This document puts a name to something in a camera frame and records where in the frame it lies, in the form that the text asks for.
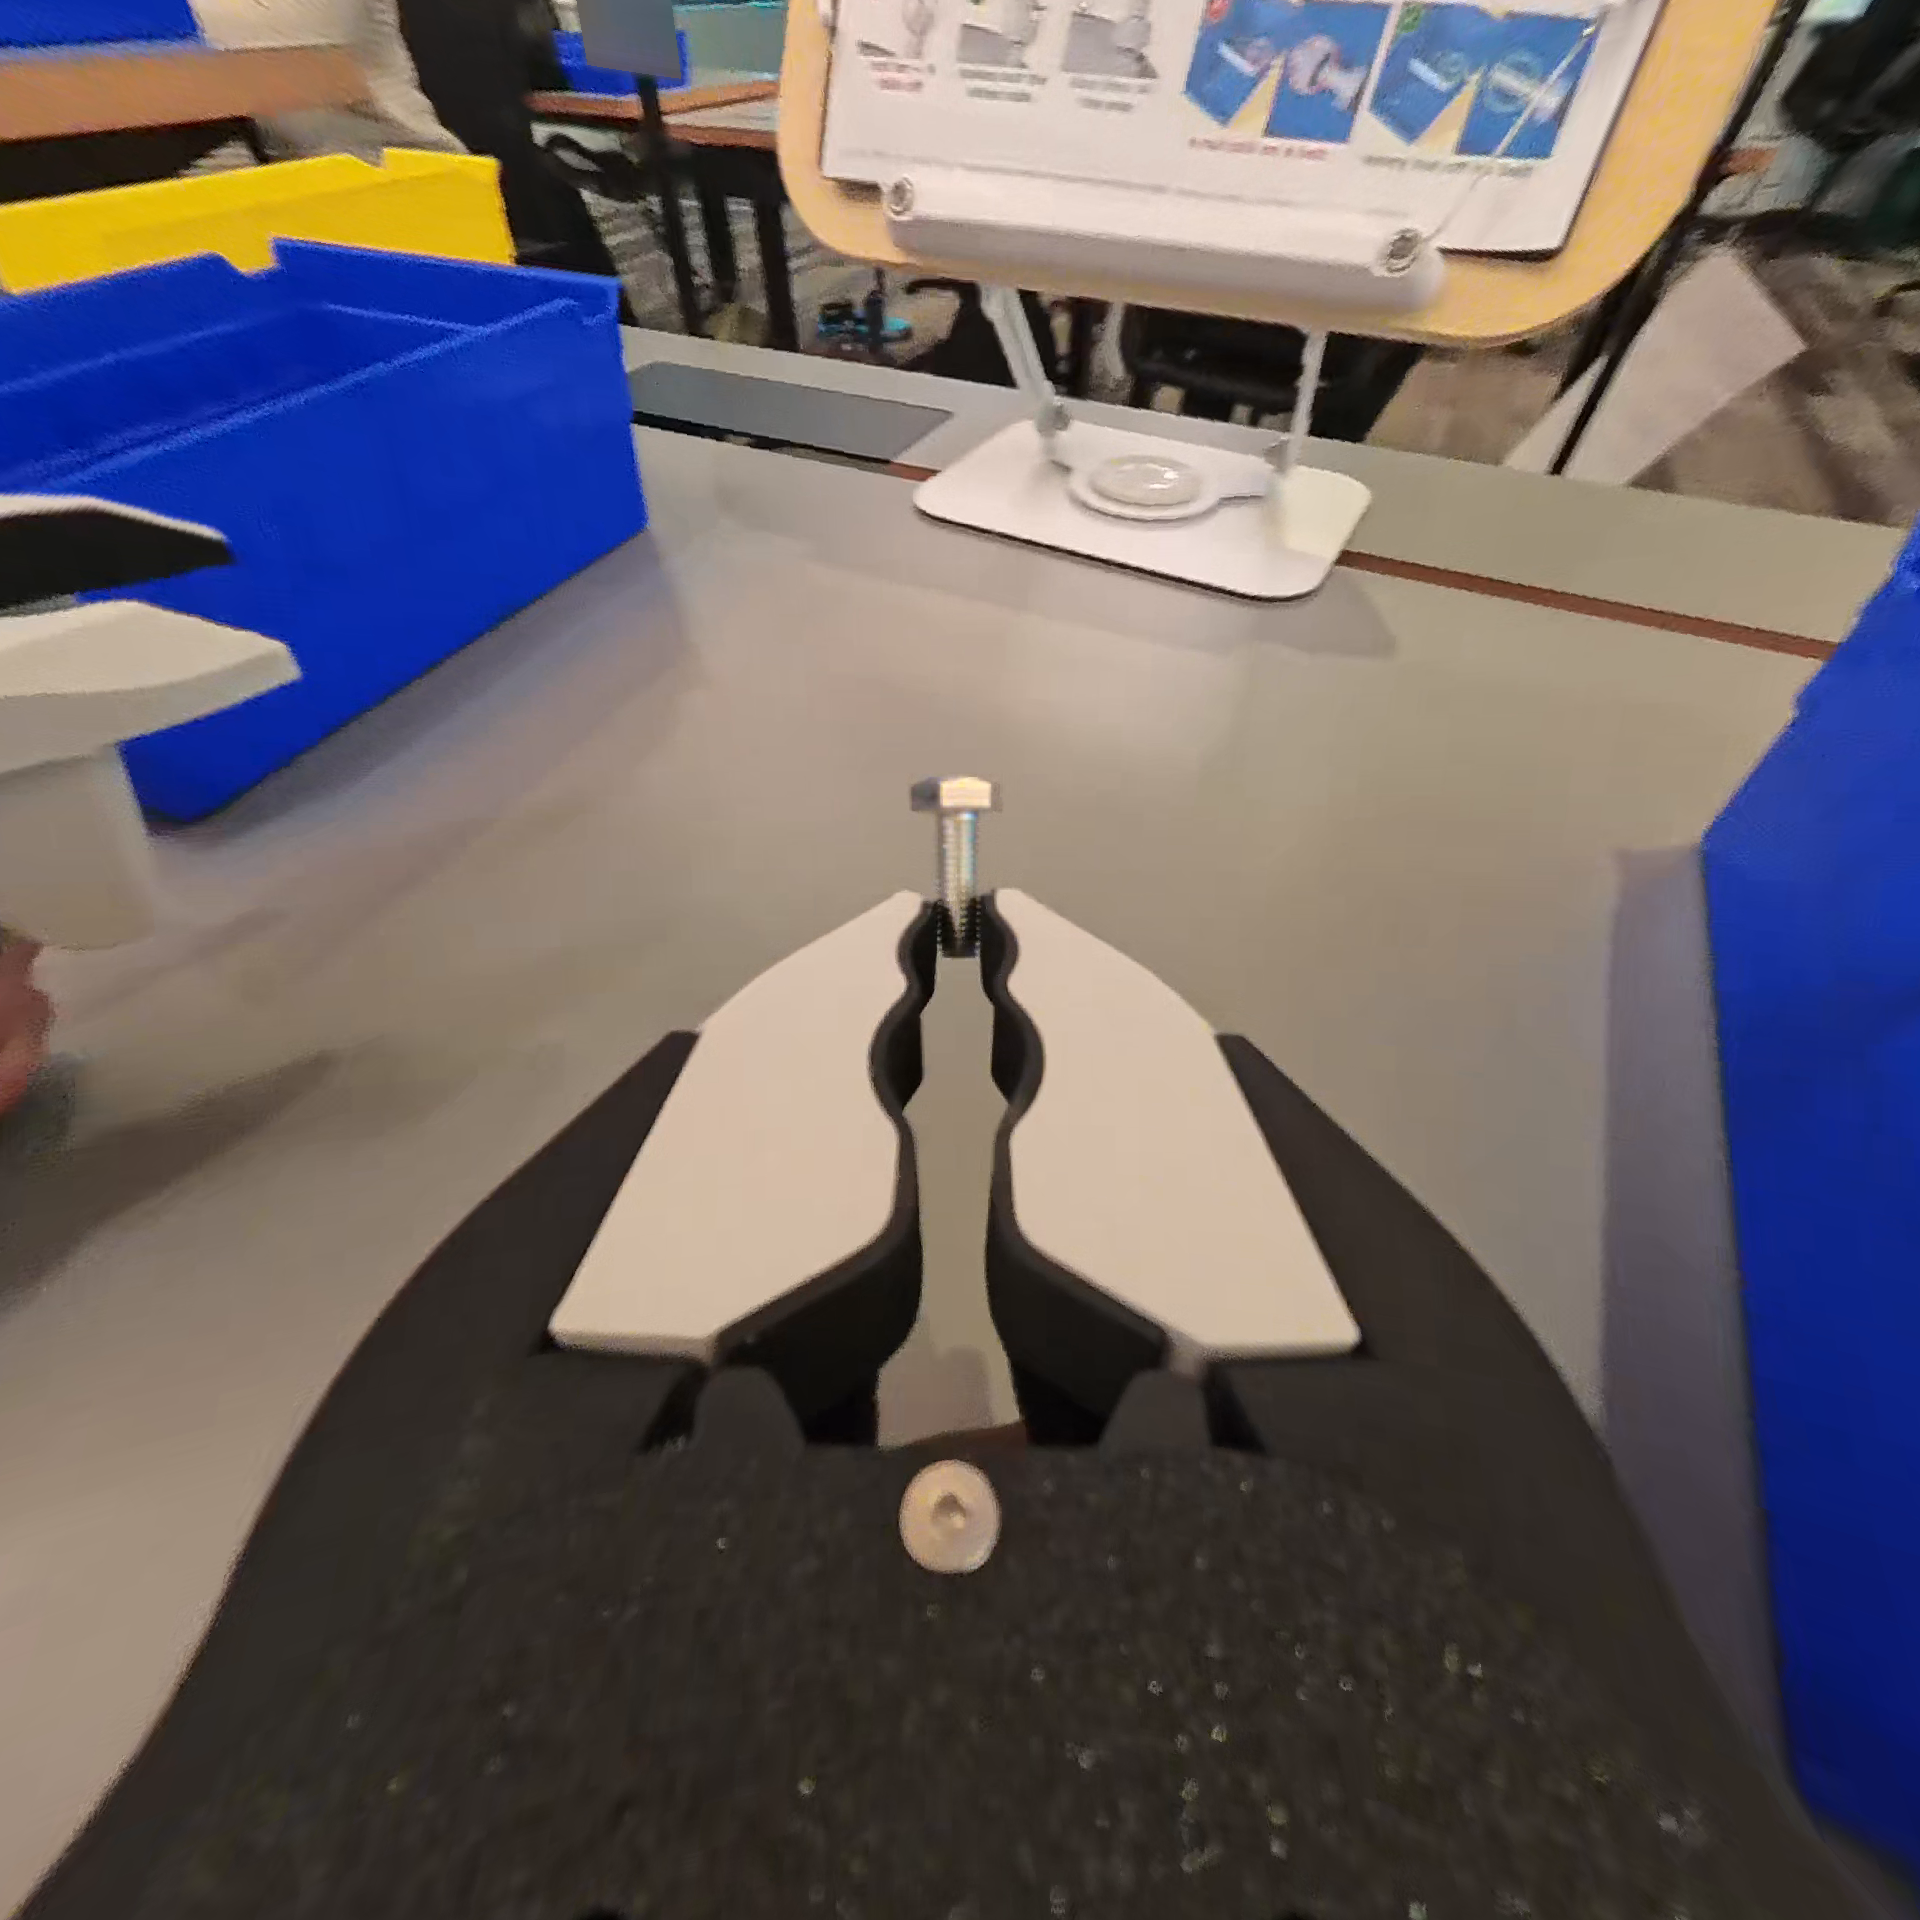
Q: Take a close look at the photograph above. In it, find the silver bolt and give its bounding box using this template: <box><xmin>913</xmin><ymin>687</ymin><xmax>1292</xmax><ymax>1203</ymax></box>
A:
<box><xmin>908</xmin><ymin>774</ymin><xmax>1000</xmax><ymax>957</ymax></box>

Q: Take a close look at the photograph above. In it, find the black office chair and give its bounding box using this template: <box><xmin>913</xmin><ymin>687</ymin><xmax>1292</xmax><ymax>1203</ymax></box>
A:
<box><xmin>403</xmin><ymin>0</ymin><xmax>620</xmax><ymax>281</ymax></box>

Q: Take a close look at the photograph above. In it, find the printed instruction sheet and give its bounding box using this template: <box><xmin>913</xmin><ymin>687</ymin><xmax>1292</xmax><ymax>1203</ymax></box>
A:
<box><xmin>821</xmin><ymin>0</ymin><xmax>1671</xmax><ymax>257</ymax></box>

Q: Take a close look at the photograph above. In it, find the yellow plastic bin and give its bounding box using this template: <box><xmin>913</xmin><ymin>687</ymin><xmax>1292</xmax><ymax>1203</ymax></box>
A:
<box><xmin>0</xmin><ymin>146</ymin><xmax>519</xmax><ymax>298</ymax></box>

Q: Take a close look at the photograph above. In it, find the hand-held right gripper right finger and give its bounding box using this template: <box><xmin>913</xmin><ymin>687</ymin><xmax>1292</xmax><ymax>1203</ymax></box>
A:
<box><xmin>979</xmin><ymin>886</ymin><xmax>1365</xmax><ymax>1450</ymax></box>

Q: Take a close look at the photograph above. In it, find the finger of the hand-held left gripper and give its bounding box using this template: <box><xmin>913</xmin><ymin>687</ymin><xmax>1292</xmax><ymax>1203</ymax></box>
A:
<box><xmin>0</xmin><ymin>497</ymin><xmax>238</xmax><ymax>619</ymax></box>
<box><xmin>0</xmin><ymin>597</ymin><xmax>303</xmax><ymax>953</ymax></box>

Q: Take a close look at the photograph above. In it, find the person's left hand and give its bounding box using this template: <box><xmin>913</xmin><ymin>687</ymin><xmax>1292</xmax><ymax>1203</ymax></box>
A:
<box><xmin>0</xmin><ymin>931</ymin><xmax>62</xmax><ymax>1122</ymax></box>

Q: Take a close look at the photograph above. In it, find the grey flat board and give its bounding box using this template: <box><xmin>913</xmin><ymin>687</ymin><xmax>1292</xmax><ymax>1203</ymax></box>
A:
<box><xmin>1505</xmin><ymin>247</ymin><xmax>1812</xmax><ymax>488</ymax></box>

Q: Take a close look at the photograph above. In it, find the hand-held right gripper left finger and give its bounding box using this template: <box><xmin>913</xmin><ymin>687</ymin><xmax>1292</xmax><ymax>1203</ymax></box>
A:
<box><xmin>547</xmin><ymin>890</ymin><xmax>933</xmax><ymax>1450</ymax></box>

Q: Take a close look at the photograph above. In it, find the wooden neighbouring table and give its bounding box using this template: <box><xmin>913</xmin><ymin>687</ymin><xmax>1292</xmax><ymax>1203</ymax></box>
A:
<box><xmin>0</xmin><ymin>46</ymin><xmax>365</xmax><ymax>146</ymax></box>

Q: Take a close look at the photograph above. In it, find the blue plastic bin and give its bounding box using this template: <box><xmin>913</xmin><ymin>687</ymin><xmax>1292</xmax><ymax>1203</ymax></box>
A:
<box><xmin>0</xmin><ymin>238</ymin><xmax>652</xmax><ymax>829</ymax></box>
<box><xmin>551</xmin><ymin>27</ymin><xmax>694</xmax><ymax>96</ymax></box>
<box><xmin>1699</xmin><ymin>526</ymin><xmax>1920</xmax><ymax>1846</ymax></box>
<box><xmin>0</xmin><ymin>0</ymin><xmax>204</xmax><ymax>48</ymax></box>

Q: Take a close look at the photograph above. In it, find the document stand with wooden board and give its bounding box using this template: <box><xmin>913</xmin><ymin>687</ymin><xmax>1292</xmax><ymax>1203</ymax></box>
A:
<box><xmin>777</xmin><ymin>0</ymin><xmax>1782</xmax><ymax>607</ymax></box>

